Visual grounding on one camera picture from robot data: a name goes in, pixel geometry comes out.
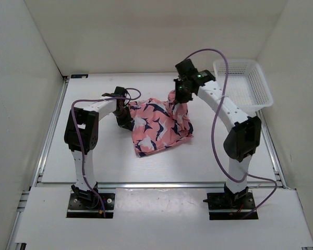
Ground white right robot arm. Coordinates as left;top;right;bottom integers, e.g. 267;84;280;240
175;59;261;208

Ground white perforated plastic basket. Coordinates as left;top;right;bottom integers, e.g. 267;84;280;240
226;59;273;114

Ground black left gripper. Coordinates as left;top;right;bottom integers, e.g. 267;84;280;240
112;106;133;131

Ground pink shark print shorts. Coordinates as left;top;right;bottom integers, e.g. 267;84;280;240
128;90;194;157

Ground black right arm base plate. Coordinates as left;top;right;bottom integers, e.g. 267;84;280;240
203;192;259;220

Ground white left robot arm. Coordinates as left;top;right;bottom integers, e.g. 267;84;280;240
64;86;133;208

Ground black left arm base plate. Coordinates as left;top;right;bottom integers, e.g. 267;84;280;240
66;193;115;219

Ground aluminium left frame rail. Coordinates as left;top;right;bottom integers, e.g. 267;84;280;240
5;76;70;249

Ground aluminium front frame rail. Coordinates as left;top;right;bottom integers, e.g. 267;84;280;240
35;181;274;189

